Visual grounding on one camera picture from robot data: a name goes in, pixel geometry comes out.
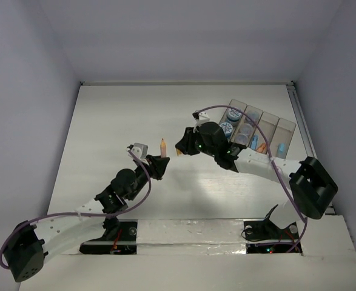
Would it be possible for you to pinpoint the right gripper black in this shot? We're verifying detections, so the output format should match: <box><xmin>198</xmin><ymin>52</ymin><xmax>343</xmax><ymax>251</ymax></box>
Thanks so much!
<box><xmin>176</xmin><ymin>125</ymin><xmax>217</xmax><ymax>158</ymax></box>

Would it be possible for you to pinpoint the orange marker pen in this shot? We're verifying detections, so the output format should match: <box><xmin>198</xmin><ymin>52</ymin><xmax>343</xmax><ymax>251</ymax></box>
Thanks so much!
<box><xmin>160</xmin><ymin>138</ymin><xmax>167</xmax><ymax>158</ymax></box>

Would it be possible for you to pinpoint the blue lid round jar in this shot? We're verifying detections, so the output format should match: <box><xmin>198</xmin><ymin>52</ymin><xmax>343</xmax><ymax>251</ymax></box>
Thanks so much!
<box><xmin>220</xmin><ymin>122</ymin><xmax>233</xmax><ymax>138</ymax></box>
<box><xmin>226</xmin><ymin>108</ymin><xmax>242</xmax><ymax>124</ymax></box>

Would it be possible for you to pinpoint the clear jar of clips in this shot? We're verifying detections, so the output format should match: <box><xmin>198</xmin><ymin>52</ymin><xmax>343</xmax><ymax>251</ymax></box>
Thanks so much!
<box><xmin>239</xmin><ymin>123</ymin><xmax>254</xmax><ymax>136</ymax></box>
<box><xmin>234</xmin><ymin>133</ymin><xmax>250</xmax><ymax>146</ymax></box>
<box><xmin>245</xmin><ymin>110</ymin><xmax>261</xmax><ymax>123</ymax></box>

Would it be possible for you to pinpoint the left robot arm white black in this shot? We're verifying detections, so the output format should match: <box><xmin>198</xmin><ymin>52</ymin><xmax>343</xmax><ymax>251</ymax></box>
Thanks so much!
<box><xmin>0</xmin><ymin>152</ymin><xmax>170</xmax><ymax>283</ymax></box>

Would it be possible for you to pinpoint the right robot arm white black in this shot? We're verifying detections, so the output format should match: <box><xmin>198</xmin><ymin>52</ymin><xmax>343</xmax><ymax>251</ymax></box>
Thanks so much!
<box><xmin>175</xmin><ymin>122</ymin><xmax>338</xmax><ymax>238</ymax></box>

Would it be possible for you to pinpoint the clear four-compartment organizer tray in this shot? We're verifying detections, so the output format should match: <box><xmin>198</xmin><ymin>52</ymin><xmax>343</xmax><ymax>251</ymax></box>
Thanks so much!
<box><xmin>218</xmin><ymin>99</ymin><xmax>296</xmax><ymax>157</ymax></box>

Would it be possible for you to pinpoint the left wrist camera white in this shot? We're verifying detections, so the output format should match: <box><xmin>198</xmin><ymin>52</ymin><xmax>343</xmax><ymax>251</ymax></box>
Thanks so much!
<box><xmin>126</xmin><ymin>142</ymin><xmax>148</xmax><ymax>160</ymax></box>

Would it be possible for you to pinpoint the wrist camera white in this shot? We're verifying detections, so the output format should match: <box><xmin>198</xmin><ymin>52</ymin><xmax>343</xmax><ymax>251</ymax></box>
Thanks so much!
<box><xmin>126</xmin><ymin>142</ymin><xmax>148</xmax><ymax>160</ymax></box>
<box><xmin>192</xmin><ymin>110</ymin><xmax>210</xmax><ymax>128</ymax></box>

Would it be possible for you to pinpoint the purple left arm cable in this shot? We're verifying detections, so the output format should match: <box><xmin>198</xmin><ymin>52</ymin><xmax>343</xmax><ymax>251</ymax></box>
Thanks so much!
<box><xmin>0</xmin><ymin>150</ymin><xmax>153</xmax><ymax>270</ymax></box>

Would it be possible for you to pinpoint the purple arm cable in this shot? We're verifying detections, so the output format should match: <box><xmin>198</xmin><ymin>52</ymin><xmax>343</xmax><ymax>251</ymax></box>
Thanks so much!
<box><xmin>192</xmin><ymin>105</ymin><xmax>309</xmax><ymax>254</ymax></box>
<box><xmin>0</xmin><ymin>150</ymin><xmax>153</xmax><ymax>270</ymax></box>

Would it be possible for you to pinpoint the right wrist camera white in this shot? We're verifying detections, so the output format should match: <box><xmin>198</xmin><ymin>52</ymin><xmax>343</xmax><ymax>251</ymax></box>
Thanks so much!
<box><xmin>192</xmin><ymin>110</ymin><xmax>210</xmax><ymax>128</ymax></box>

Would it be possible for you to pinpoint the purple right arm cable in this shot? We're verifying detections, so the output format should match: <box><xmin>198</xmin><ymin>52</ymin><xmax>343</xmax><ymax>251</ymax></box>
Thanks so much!
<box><xmin>192</xmin><ymin>105</ymin><xmax>309</xmax><ymax>254</ymax></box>

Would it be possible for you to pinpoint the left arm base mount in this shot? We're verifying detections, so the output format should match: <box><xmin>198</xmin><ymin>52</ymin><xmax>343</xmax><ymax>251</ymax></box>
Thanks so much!
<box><xmin>79</xmin><ymin>217</ymin><xmax>138</xmax><ymax>255</ymax></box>

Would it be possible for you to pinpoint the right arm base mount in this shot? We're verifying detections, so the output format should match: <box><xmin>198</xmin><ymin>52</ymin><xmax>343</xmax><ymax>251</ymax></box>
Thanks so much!
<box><xmin>241</xmin><ymin>204</ymin><xmax>302</xmax><ymax>254</ymax></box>

